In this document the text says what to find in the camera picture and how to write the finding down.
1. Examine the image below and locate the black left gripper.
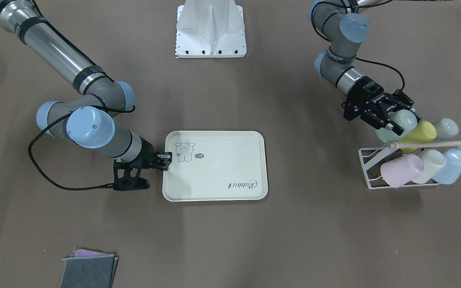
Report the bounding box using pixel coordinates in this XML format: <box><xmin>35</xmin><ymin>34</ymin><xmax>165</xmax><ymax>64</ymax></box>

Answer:
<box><xmin>346</xmin><ymin>77</ymin><xmax>421</xmax><ymax>136</ymax></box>

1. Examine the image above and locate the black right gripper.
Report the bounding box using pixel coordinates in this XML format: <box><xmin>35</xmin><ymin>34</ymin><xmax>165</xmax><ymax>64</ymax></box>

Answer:
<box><xmin>138</xmin><ymin>138</ymin><xmax>172</xmax><ymax>171</ymax></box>

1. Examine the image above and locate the green cup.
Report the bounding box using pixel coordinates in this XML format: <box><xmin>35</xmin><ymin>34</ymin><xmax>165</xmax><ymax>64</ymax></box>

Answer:
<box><xmin>375</xmin><ymin>110</ymin><xmax>417</xmax><ymax>143</ymax></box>

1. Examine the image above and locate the cream rabbit tray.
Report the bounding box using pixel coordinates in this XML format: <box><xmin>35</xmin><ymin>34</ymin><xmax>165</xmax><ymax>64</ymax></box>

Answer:
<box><xmin>162</xmin><ymin>131</ymin><xmax>269</xmax><ymax>202</ymax></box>

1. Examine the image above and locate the white wire cup rack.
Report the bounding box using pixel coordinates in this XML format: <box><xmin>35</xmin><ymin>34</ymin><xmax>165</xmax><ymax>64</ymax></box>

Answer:
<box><xmin>358</xmin><ymin>141</ymin><xmax>461</xmax><ymax>190</ymax></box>

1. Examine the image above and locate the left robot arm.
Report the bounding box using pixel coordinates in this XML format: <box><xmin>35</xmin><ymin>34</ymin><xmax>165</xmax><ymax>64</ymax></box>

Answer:
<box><xmin>308</xmin><ymin>0</ymin><xmax>415</xmax><ymax>136</ymax></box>

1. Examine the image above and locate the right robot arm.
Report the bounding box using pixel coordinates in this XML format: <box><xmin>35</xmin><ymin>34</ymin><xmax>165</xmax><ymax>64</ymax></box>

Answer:
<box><xmin>0</xmin><ymin>0</ymin><xmax>172</xmax><ymax>171</ymax></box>

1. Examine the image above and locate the yellow cup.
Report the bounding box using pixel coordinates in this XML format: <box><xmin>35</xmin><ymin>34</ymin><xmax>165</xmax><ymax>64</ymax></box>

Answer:
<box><xmin>398</xmin><ymin>120</ymin><xmax>437</xmax><ymax>144</ymax></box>

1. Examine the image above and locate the grey cup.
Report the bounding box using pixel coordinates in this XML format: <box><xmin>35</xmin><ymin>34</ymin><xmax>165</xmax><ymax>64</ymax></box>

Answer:
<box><xmin>433</xmin><ymin>117</ymin><xmax>459</xmax><ymax>142</ymax></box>

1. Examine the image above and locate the pink cup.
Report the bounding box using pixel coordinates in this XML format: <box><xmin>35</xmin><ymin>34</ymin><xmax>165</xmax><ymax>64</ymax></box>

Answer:
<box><xmin>380</xmin><ymin>154</ymin><xmax>424</xmax><ymax>188</ymax></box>

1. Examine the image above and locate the cream cup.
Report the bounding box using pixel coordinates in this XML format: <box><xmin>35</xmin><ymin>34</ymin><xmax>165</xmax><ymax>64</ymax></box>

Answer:
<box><xmin>412</xmin><ymin>149</ymin><xmax>446</xmax><ymax>184</ymax></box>

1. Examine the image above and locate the light blue cup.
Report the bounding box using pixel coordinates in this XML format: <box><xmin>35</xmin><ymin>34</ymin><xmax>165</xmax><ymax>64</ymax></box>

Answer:
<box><xmin>432</xmin><ymin>149</ymin><xmax>461</xmax><ymax>185</ymax></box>

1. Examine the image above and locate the grey folded cloth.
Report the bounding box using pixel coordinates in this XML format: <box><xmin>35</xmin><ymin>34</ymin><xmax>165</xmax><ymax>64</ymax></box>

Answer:
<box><xmin>59</xmin><ymin>248</ymin><xmax>119</xmax><ymax>288</ymax></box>

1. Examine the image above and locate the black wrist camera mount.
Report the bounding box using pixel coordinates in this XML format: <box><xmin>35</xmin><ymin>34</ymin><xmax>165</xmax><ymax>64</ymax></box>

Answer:
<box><xmin>341</xmin><ymin>101</ymin><xmax>362</xmax><ymax>122</ymax></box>

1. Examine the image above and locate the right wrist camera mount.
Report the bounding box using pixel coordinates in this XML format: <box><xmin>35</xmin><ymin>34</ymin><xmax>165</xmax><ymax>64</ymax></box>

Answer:
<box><xmin>113</xmin><ymin>159</ymin><xmax>150</xmax><ymax>191</ymax></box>

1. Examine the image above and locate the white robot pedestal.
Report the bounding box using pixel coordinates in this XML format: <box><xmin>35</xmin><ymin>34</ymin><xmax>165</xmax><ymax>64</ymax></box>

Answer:
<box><xmin>174</xmin><ymin>0</ymin><xmax>247</xmax><ymax>58</ymax></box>

